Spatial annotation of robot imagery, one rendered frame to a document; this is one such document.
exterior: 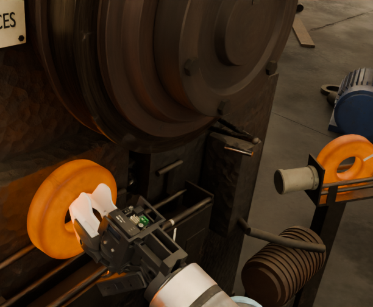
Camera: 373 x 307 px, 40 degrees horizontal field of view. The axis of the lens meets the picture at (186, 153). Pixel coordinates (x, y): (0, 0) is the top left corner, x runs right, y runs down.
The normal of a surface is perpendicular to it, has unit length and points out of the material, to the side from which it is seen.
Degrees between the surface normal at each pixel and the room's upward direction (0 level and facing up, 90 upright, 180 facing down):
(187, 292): 30
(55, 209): 89
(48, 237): 89
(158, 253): 90
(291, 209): 0
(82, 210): 90
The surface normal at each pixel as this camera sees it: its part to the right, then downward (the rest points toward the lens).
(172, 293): -0.17, -0.35
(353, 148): 0.25, 0.51
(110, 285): -0.59, 0.36
